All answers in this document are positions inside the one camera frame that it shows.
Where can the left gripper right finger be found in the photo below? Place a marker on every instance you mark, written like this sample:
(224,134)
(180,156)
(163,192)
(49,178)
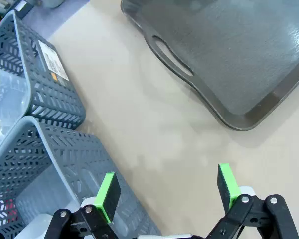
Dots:
(226,184)

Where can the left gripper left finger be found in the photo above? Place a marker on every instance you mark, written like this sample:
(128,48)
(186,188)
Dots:
(107,199)

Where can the clear plastic measuring cup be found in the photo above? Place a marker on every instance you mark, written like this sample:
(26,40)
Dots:
(12,97)

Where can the grey plastic lattice basket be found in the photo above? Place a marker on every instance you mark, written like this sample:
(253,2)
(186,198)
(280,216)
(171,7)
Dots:
(72,159)

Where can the grey basket with label sticker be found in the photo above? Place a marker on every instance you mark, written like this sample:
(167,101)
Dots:
(49,94)

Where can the dark brown serving tray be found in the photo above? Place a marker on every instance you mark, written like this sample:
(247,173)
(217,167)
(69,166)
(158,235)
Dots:
(226,54)

